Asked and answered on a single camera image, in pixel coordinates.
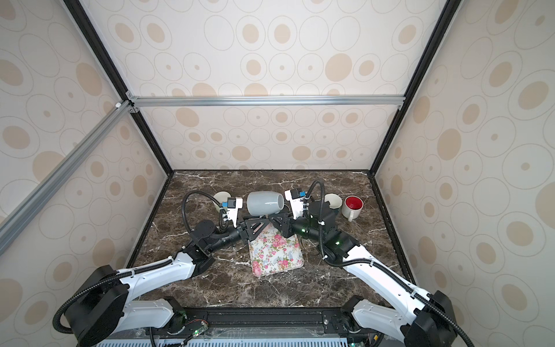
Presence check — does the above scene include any light green mug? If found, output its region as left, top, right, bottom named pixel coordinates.
left=213, top=191, right=231, bottom=211

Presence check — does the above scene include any dark green mug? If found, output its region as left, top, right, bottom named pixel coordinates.
left=325, top=193, right=343, bottom=215

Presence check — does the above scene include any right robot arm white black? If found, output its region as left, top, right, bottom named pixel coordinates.
left=268, top=202, right=466, bottom=346

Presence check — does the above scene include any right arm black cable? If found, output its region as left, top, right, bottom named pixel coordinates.
left=305, top=179, right=476, bottom=347

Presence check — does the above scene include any diagonal aluminium rail left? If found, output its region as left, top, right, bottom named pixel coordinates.
left=1, top=101, right=131, bottom=253

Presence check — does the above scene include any grey mug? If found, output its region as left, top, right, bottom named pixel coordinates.
left=247, top=191, right=285, bottom=216

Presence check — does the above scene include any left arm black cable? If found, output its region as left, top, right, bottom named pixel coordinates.
left=51, top=190, right=224, bottom=335

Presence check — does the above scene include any white mug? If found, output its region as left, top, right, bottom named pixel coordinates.
left=341, top=196, right=364, bottom=223

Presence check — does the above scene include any horizontal aluminium rail back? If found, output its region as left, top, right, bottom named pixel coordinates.
left=126, top=95, right=406, bottom=110

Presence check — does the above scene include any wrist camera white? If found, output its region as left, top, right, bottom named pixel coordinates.
left=222, top=198, right=244, bottom=228
left=285, top=188, right=306, bottom=220

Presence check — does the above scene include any small circuit board with leds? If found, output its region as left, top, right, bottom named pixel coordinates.
left=185, top=320, right=209, bottom=337

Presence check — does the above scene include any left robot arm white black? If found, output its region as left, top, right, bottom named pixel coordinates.
left=52, top=217, right=270, bottom=346

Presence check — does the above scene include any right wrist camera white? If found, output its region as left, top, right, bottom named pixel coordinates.
left=285, top=188, right=306, bottom=220

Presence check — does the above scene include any floral serving tray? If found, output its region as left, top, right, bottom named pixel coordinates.
left=249, top=226, right=304, bottom=278

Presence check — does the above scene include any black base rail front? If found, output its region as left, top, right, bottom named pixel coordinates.
left=147, top=301, right=386, bottom=346

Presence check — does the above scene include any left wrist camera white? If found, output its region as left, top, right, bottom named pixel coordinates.
left=222, top=198, right=244, bottom=228

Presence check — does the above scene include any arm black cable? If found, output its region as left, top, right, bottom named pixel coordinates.
left=305, top=179, right=476, bottom=347
left=51, top=190, right=224, bottom=335

